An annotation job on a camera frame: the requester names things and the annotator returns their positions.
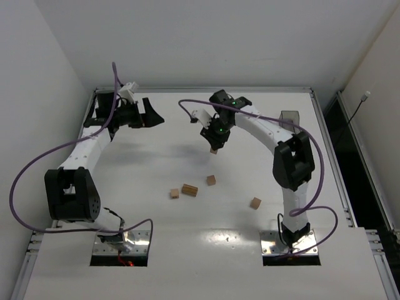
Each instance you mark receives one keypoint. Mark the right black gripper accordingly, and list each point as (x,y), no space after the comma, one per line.
(214,137)

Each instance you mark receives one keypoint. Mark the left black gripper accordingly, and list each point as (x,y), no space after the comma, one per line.
(140,114)

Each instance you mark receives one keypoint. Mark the dark long wood block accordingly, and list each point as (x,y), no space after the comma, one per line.
(189,190)

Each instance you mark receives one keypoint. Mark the grey transparent plastic bin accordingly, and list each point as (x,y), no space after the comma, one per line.
(289,119)

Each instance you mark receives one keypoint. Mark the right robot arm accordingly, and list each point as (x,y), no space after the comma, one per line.
(293,161)

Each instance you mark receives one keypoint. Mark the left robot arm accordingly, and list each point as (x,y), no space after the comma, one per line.
(72,196)

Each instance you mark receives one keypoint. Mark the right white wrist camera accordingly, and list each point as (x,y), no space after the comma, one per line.
(202,116)

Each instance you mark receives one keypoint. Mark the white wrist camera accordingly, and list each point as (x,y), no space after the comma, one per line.
(127,91)
(202,116)

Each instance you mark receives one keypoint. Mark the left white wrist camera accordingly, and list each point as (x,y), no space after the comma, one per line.
(127,91)

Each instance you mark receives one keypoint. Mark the aluminium table frame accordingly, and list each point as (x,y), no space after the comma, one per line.
(208,246)

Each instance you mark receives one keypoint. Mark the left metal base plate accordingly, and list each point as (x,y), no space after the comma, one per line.
(134,242)

